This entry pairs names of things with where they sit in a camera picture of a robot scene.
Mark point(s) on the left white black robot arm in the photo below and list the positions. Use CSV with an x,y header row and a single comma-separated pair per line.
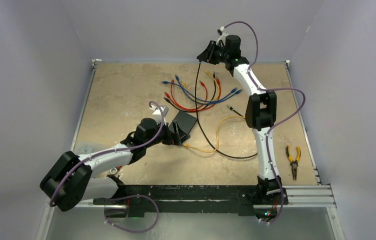
x,y
73,178

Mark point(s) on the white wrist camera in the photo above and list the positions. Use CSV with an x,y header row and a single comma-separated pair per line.
x,y
222,35
157,114

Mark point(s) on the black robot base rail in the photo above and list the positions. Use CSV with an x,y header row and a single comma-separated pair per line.
x,y
242,200

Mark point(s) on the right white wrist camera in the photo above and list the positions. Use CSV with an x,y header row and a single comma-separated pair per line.
x,y
222,35

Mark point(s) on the black network switch box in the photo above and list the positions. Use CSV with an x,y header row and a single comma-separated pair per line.
x,y
185,121

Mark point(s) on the red handled adjustable wrench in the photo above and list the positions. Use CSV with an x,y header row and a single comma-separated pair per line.
x,y
115,170

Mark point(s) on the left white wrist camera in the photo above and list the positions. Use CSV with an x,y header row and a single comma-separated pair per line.
x,y
157,114

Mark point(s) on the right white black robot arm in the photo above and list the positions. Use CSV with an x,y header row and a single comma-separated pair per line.
x,y
261,110

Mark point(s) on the yellow handled pliers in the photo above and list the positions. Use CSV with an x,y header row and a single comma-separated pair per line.
x,y
293,161

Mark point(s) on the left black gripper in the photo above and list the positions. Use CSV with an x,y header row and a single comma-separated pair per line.
x,y
170,138

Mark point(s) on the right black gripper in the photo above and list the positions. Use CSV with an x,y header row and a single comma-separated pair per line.
x,y
207,55

